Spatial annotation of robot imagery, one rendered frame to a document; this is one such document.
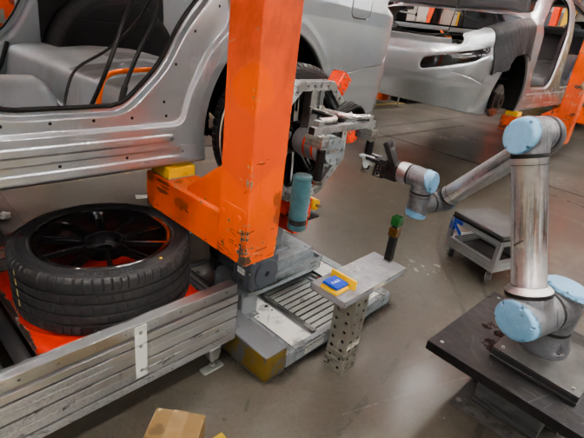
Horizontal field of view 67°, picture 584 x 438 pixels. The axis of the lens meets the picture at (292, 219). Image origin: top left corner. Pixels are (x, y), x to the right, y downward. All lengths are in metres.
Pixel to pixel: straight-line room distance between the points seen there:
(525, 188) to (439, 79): 2.86
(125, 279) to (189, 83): 0.81
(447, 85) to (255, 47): 3.13
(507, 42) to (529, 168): 3.09
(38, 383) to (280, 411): 0.84
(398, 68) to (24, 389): 3.86
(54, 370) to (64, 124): 0.79
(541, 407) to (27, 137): 1.88
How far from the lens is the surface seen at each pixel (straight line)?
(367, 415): 1.89
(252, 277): 1.94
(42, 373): 1.50
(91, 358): 1.55
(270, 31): 1.40
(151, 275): 1.63
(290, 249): 2.39
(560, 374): 1.88
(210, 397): 1.85
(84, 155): 1.73
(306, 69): 2.05
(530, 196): 1.59
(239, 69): 1.46
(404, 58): 4.45
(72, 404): 1.63
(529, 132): 1.56
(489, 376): 1.78
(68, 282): 1.62
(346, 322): 1.88
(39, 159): 1.69
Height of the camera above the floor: 1.35
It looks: 24 degrees down
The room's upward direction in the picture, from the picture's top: 7 degrees clockwise
